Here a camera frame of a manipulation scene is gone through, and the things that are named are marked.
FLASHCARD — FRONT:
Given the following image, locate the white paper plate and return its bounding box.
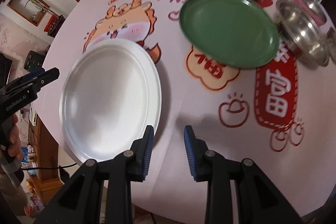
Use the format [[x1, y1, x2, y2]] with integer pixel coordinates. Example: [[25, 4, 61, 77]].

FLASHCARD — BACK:
[[59, 39, 162, 162]]

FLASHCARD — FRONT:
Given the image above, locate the large steel bowl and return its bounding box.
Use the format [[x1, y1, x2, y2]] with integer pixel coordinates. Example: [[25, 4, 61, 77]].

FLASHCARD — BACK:
[[276, 0, 329, 67]]

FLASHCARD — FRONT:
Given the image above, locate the green plate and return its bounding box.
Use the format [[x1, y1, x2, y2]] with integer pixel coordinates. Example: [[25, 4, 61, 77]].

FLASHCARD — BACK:
[[179, 0, 280, 69]]

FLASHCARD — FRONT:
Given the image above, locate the pink steel bowl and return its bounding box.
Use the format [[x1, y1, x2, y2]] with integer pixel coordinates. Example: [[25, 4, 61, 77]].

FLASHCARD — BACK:
[[293, 0, 327, 26]]

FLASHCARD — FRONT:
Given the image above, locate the small steel bowl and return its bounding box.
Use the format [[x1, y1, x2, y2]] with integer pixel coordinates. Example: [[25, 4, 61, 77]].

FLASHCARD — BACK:
[[326, 27, 336, 63]]

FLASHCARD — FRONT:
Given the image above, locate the person left hand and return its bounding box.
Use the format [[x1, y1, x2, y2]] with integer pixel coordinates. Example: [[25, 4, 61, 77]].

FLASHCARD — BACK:
[[8, 114, 23, 161]]

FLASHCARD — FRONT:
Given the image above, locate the red crate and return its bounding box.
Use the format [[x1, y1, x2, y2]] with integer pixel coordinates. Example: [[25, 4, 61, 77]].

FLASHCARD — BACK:
[[44, 15, 65, 38]]

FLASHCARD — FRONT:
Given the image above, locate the pink printed tablecloth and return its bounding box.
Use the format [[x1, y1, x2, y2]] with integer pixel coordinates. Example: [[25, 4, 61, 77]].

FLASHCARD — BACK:
[[34, 0, 335, 223]]

